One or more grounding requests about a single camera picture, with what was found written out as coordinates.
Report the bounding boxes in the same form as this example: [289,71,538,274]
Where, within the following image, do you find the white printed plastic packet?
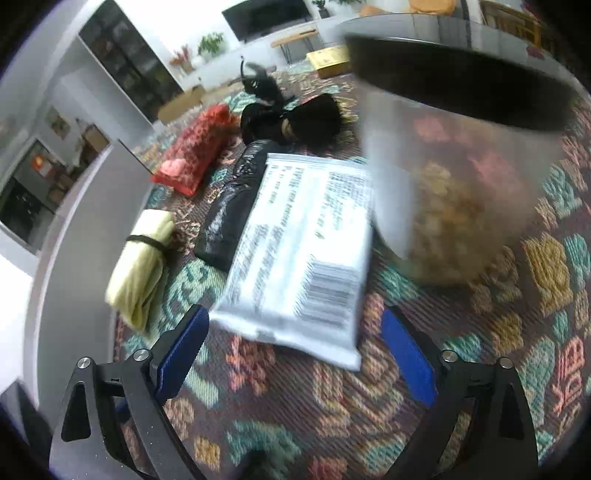
[210,154,375,371]

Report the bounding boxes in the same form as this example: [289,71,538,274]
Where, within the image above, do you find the black drawstring pouch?
[240,93,345,145]

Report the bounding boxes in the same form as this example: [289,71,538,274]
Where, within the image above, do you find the black flat television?
[222,0,312,42]

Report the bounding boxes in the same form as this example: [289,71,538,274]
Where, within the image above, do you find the red flowers in vase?
[170,45,195,75]

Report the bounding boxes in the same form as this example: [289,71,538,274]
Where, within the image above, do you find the yellow flat cardboard box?
[306,45,352,79]

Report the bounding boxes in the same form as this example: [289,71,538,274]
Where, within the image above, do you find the orange lounge chair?
[360,0,458,17]

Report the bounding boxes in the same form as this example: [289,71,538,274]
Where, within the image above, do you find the brown cardboard box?
[158,85,205,124]

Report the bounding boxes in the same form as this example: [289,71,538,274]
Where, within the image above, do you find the bushy green potted plant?
[198,32,226,60]

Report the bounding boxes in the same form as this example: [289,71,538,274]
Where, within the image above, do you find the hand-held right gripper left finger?
[48,304,211,480]

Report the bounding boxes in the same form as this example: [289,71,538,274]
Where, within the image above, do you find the pale yellow cloth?
[106,209,176,330]

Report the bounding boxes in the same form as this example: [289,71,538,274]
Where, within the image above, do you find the black plastic bag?
[194,140,273,273]

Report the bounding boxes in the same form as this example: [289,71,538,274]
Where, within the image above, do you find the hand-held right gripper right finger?
[381,307,539,480]

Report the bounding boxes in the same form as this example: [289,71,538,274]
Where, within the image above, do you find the white low television cabinet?
[178,14,352,88]

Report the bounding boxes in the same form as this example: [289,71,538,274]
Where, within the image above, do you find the red patterned pouch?
[151,104,232,197]

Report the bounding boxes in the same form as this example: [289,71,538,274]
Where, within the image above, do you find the dark glass display cabinet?
[78,0,185,124]

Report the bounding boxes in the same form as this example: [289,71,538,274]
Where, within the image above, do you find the clear jar with black lid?
[342,13,578,284]

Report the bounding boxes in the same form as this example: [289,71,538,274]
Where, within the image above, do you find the framed wall picture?
[46,107,70,139]

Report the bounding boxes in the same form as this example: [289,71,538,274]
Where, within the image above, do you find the wooden bench with metal legs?
[271,28,319,63]

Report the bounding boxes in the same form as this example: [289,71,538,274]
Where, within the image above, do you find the colourful printed blanket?
[113,60,591,480]

